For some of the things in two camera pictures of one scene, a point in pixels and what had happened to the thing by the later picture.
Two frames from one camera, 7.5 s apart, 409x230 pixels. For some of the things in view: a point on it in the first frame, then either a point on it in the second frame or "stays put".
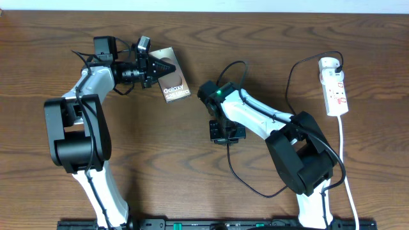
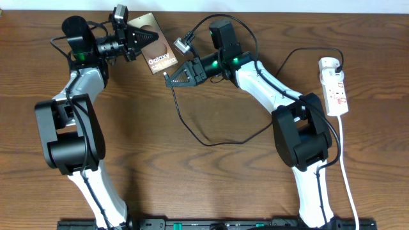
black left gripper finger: (160, 68) → (139, 38)
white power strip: (335, 101) stays put
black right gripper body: (225, 132) → (200, 71)
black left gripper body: (144, 71) → (130, 43)
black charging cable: (284, 188) → (284, 66)
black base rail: (216, 224) stays put
